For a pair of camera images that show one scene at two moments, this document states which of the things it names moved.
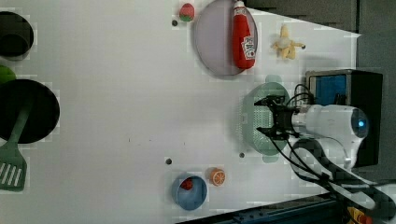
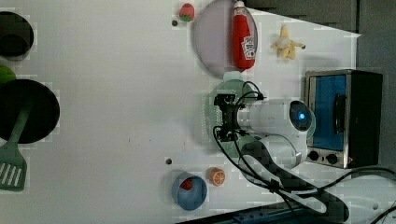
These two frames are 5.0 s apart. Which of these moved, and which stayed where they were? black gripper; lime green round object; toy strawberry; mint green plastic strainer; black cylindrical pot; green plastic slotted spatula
Moved: mint green plastic strainer; black gripper
Stayed: lime green round object; toy strawberry; black cylindrical pot; green plastic slotted spatula
